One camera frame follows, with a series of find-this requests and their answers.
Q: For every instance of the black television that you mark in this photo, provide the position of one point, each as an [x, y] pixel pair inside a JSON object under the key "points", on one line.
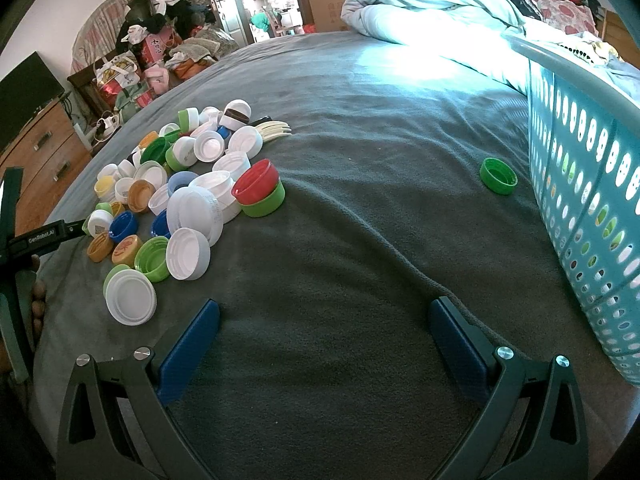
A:
{"points": [[25, 100]]}

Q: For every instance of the person's left hand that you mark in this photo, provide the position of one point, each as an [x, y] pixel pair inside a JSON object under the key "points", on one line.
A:
{"points": [[38, 305]]}

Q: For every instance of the arched patterned board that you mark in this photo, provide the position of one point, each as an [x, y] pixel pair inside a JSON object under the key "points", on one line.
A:
{"points": [[100, 25]]}

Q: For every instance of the light blue laundry basket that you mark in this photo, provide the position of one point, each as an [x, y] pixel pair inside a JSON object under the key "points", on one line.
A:
{"points": [[585, 185]]}

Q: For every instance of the single green bottle cap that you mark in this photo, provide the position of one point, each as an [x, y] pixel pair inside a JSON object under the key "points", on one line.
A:
{"points": [[497, 176]]}

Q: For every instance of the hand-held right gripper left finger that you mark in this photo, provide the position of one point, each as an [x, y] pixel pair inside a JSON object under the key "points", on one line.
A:
{"points": [[190, 345]]}

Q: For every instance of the wooden headboard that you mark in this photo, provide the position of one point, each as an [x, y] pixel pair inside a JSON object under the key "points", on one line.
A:
{"points": [[617, 35]]}

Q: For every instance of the cream plastic forks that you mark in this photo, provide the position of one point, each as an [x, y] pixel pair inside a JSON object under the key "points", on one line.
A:
{"points": [[275, 130]]}

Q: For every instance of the wooden dresser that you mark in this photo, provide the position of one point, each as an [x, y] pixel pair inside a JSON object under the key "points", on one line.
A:
{"points": [[40, 155]]}

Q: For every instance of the pile of plastic bottle caps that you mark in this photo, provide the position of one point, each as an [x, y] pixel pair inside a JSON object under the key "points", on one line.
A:
{"points": [[195, 210]]}

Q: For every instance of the cluttered dark side table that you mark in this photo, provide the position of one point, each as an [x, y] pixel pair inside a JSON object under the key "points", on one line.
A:
{"points": [[160, 50]]}

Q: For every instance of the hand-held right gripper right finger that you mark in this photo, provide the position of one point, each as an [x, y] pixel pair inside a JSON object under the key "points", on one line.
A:
{"points": [[457, 345]]}

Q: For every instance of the room door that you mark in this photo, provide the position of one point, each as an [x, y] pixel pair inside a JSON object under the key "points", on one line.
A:
{"points": [[225, 0]]}

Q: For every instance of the light blue quilt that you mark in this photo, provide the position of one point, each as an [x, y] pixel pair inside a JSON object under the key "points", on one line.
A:
{"points": [[430, 5]]}

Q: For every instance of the white power strip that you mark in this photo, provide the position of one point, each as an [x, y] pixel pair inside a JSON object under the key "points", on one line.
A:
{"points": [[105, 127]]}

